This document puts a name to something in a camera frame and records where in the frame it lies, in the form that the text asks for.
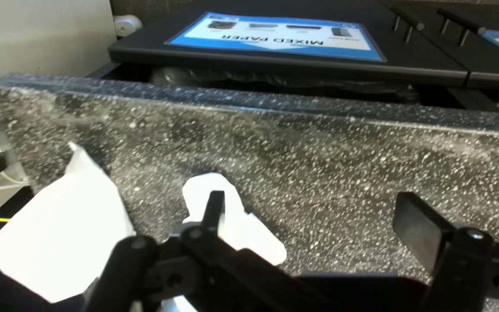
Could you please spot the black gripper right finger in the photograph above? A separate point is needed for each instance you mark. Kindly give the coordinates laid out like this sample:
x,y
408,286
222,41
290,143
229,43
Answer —
x,y
468,265

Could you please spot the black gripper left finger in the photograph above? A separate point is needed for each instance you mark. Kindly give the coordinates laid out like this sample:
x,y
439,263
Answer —
x,y
203,270

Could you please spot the white tissue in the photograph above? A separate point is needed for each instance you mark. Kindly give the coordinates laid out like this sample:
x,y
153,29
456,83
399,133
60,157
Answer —
x,y
250,230
65,230

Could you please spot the black bin with liner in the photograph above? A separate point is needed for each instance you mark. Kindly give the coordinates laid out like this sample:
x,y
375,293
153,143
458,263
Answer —
x,y
261,79

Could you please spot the black recycling bin lid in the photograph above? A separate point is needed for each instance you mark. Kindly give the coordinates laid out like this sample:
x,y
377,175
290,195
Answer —
x,y
423,65

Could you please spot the blue paper label up arrow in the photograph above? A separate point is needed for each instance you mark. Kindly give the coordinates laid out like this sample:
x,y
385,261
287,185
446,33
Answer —
x,y
278,36

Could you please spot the white printer wheel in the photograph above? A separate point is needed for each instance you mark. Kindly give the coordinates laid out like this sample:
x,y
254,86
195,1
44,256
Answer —
x,y
127,26

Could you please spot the large white office printer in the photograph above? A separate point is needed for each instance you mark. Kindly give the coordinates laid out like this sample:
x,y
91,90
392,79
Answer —
x,y
30,45

